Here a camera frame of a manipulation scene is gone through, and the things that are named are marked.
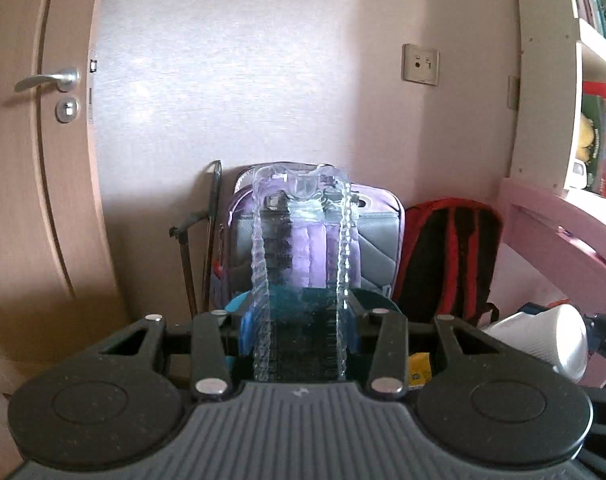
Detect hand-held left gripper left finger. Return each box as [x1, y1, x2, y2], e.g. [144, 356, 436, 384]
[95, 305, 258, 402]

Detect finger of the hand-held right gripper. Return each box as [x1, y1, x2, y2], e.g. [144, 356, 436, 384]
[585, 305, 606, 361]

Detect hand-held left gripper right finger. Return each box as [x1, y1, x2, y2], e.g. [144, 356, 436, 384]
[344, 300, 490, 402]

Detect yellow packet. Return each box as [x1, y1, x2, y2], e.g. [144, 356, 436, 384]
[409, 352, 434, 389]

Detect large teal trash bin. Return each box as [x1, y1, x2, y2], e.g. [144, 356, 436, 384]
[223, 285, 402, 361]

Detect white plastic container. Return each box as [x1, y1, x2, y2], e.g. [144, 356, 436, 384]
[480, 304, 590, 386]

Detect clear plastic tray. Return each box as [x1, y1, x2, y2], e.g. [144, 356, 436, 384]
[250, 162, 356, 384]

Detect red black backpack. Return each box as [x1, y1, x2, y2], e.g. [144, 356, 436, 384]
[393, 199, 504, 329]

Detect pink desk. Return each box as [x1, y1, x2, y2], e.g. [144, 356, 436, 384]
[495, 177, 606, 392]

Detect purple grey backpack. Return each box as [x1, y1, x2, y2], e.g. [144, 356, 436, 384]
[210, 162, 406, 312]

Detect yellow plush toy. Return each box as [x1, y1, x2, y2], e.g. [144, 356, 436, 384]
[575, 114, 598, 161]

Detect beige wooden door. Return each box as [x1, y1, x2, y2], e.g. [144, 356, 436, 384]
[0, 0, 108, 391]

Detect white bookshelf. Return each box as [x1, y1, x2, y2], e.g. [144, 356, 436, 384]
[510, 0, 606, 202]

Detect silver door lock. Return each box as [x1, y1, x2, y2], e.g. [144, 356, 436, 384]
[55, 100, 80, 124]

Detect black folding metal frame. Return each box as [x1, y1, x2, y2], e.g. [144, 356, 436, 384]
[169, 160, 224, 319]

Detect beige wall socket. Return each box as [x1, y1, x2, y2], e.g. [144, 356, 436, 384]
[402, 43, 440, 86]

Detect silver door handle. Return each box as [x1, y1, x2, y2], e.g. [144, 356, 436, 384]
[14, 67, 82, 94]

